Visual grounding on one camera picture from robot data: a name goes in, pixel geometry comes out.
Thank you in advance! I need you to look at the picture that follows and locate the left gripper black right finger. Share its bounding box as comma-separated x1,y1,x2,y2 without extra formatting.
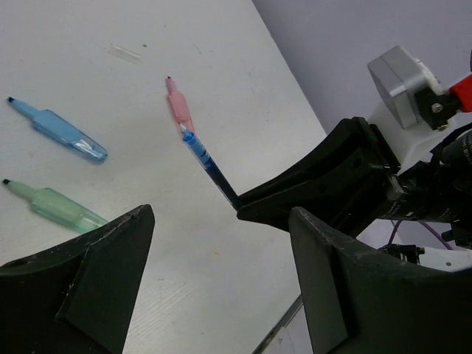
289,208,471,353

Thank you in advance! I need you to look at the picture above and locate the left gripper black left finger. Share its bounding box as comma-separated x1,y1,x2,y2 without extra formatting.
1,204,155,353

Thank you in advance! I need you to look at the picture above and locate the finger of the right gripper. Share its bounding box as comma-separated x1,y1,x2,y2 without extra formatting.
237,117,400,236

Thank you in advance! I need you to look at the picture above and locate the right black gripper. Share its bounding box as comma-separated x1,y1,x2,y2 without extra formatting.
383,125,471,249

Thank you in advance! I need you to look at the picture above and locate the green transparent highlighter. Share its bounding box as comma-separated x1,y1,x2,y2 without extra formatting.
2,179,108,234

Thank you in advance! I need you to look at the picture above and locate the blue pen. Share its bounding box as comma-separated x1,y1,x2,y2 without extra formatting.
179,124,241,211

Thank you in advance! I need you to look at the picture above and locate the pink transparent highlighter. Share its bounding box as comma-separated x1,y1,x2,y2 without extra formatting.
165,76,195,133

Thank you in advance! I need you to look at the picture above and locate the blue transparent highlighter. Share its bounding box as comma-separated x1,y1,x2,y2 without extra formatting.
7,97,108,164

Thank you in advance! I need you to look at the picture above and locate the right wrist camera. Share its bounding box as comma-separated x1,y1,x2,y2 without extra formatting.
367,46,461,175

